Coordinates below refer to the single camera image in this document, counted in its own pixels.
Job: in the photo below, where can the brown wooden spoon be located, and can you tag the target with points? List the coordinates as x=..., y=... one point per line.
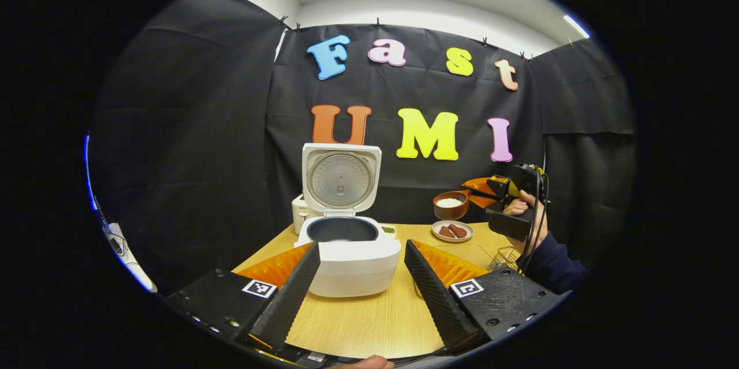
x=450, y=210

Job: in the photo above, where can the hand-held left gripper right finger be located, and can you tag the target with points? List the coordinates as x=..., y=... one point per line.
x=436, y=299

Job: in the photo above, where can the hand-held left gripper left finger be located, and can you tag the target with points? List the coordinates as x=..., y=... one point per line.
x=288, y=299

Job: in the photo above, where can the white plastic device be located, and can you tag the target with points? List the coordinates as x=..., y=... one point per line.
x=124, y=253

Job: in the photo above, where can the white round plate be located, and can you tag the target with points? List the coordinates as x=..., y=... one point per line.
x=437, y=235

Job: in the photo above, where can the small ceiling light panel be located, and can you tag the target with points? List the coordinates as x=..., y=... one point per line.
x=576, y=26

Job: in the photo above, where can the black backdrop cloth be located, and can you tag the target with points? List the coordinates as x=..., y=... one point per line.
x=185, y=144

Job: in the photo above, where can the small divided condiment dish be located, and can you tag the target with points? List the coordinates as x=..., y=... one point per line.
x=388, y=231

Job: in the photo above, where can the brown sausage piece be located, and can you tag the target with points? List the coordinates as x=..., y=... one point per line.
x=445, y=232
x=458, y=230

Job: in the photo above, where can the white rice cooker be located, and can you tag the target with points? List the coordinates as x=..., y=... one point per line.
x=355, y=268

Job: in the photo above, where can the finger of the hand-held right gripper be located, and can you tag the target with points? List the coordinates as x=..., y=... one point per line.
x=478, y=185
x=480, y=201

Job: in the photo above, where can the white toaster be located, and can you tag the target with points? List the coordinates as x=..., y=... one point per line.
x=298, y=213

